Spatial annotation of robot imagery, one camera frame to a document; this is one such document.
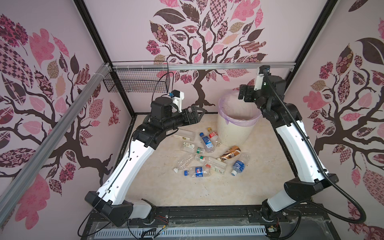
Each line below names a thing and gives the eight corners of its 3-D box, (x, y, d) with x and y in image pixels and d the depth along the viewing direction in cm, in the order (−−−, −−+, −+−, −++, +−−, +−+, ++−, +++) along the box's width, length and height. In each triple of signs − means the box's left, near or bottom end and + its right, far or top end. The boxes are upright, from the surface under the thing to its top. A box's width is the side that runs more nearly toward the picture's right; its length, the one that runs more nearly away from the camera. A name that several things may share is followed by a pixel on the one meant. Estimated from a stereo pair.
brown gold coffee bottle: (222, 163, 92) (223, 160, 89) (217, 155, 95) (218, 153, 93) (240, 153, 96) (241, 151, 93) (234, 147, 100) (235, 144, 97)
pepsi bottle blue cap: (184, 178, 87) (184, 175, 84) (185, 169, 91) (184, 166, 87) (210, 178, 87) (211, 175, 84) (209, 169, 91) (210, 166, 87)
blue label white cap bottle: (227, 172, 90) (229, 168, 86) (240, 155, 97) (242, 151, 93) (237, 179, 87) (239, 176, 83) (249, 161, 94) (252, 157, 90)
